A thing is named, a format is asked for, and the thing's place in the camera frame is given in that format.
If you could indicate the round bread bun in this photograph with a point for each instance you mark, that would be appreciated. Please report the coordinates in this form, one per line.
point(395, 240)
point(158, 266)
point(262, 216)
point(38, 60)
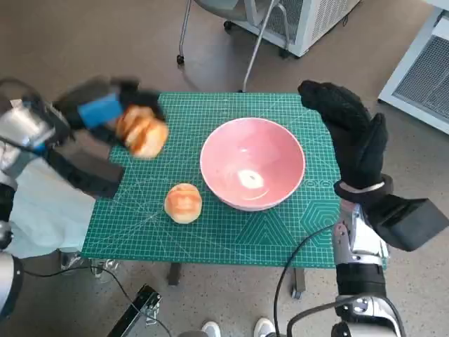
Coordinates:
point(183, 203)

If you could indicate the white cabinet with mesh panels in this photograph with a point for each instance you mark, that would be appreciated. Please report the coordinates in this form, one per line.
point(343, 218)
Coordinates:
point(315, 21)
point(417, 80)

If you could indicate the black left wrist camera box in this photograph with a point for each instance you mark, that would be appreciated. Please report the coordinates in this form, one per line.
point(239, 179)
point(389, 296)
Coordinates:
point(91, 175)

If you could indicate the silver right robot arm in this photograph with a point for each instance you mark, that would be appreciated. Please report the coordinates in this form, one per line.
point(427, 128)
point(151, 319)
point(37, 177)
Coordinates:
point(361, 242)

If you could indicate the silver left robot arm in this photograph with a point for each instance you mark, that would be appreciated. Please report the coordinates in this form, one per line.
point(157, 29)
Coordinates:
point(21, 126)

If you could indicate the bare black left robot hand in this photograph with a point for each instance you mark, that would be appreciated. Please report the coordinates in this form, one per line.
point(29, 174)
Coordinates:
point(94, 109)

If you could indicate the black table leg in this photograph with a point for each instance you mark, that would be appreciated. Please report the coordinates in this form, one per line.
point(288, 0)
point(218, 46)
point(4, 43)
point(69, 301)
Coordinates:
point(173, 274)
point(298, 282)

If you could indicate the green cutting mat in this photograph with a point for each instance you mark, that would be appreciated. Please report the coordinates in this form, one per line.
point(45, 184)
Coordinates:
point(217, 238)

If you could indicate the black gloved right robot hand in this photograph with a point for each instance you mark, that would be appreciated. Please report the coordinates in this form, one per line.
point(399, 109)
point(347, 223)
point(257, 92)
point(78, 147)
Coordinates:
point(350, 140)

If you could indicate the white shoe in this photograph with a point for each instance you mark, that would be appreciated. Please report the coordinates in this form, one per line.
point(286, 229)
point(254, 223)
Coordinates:
point(264, 328)
point(211, 330)

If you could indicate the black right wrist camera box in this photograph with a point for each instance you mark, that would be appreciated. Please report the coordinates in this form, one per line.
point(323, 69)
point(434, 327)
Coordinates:
point(410, 224)

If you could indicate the pink bowl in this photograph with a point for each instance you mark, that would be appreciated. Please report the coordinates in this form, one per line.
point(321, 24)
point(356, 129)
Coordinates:
point(252, 158)

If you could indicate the black metal stand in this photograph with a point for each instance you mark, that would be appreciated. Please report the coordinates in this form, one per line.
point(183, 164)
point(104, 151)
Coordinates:
point(135, 312)

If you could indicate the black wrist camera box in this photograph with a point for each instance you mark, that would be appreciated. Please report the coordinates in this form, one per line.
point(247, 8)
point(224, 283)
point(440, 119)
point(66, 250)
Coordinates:
point(91, 175)
point(410, 224)

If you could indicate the grey chair with metal legs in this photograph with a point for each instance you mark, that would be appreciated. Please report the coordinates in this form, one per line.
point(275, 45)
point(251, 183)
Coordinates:
point(259, 38)

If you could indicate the long braided bread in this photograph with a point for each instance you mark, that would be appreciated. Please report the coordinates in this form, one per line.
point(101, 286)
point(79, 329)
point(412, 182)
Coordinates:
point(144, 135)

